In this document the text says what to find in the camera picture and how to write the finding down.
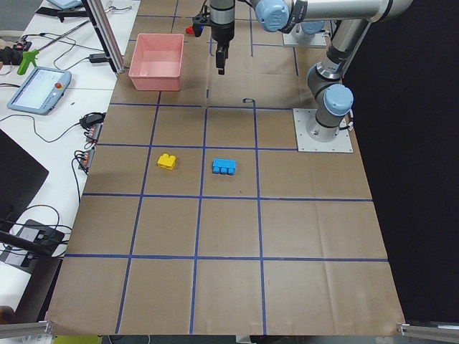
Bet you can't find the teach pendant tablet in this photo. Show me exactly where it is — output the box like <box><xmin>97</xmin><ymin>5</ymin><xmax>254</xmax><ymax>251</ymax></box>
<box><xmin>7</xmin><ymin>67</ymin><xmax>72</xmax><ymax>115</ymax></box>

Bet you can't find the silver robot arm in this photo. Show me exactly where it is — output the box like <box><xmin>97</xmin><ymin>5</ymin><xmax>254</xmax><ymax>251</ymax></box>
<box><xmin>301</xmin><ymin>21</ymin><xmax>325</xmax><ymax>35</ymax></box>
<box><xmin>193</xmin><ymin>1</ymin><xmax>411</xmax><ymax>124</ymax></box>

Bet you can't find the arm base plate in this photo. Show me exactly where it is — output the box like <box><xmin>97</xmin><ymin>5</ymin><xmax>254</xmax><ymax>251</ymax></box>
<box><xmin>293</xmin><ymin>108</ymin><xmax>354</xmax><ymax>153</ymax></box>
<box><xmin>283</xmin><ymin>22</ymin><xmax>326</xmax><ymax>48</ymax></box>

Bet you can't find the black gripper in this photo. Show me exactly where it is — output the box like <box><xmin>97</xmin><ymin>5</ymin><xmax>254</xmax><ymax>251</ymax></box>
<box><xmin>209</xmin><ymin>0</ymin><xmax>235</xmax><ymax>75</ymax></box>

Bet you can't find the aluminium frame post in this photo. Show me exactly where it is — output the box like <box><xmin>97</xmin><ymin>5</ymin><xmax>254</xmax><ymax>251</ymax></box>
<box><xmin>82</xmin><ymin>0</ymin><xmax>125</xmax><ymax>75</ymax></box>

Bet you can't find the brown paper table cover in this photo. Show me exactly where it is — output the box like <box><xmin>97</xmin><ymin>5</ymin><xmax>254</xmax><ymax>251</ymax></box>
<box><xmin>48</xmin><ymin>1</ymin><xmax>403</xmax><ymax>336</ymax></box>

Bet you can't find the pink plastic box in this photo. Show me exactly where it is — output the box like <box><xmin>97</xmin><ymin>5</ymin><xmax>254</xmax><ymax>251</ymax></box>
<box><xmin>128</xmin><ymin>33</ymin><xmax>184</xmax><ymax>91</ymax></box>

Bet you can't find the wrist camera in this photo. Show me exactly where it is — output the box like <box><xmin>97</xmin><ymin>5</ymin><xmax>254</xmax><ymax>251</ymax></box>
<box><xmin>192</xmin><ymin>12</ymin><xmax>210</xmax><ymax>37</ymax></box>

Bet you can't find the green handled reacher grabber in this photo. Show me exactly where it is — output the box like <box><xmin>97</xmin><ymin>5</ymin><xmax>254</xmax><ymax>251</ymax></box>
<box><xmin>17</xmin><ymin>19</ymin><xmax>91</xmax><ymax>75</ymax></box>

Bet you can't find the yellow toy block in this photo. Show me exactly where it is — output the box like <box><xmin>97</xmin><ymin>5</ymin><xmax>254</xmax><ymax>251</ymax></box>
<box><xmin>156</xmin><ymin>153</ymin><xmax>176</xmax><ymax>171</ymax></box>

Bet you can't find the black power adapter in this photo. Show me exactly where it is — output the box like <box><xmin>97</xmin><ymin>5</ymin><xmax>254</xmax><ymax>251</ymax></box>
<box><xmin>88</xmin><ymin>53</ymin><xmax>108</xmax><ymax>64</ymax></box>

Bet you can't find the blue toy block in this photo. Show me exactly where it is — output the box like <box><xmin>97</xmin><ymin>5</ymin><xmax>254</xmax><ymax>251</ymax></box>
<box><xmin>212</xmin><ymin>158</ymin><xmax>237</xmax><ymax>176</ymax></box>

